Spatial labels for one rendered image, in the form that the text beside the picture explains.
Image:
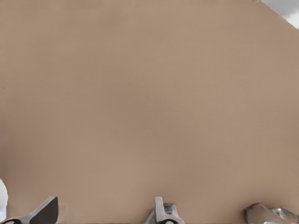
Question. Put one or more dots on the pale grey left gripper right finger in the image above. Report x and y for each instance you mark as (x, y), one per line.
(158, 213)

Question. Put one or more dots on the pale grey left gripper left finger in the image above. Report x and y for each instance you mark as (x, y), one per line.
(44, 211)

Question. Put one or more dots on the white rounded object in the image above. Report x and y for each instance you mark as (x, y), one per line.
(2, 198)

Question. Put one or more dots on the silver frame post foot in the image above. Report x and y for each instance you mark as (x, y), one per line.
(261, 214)

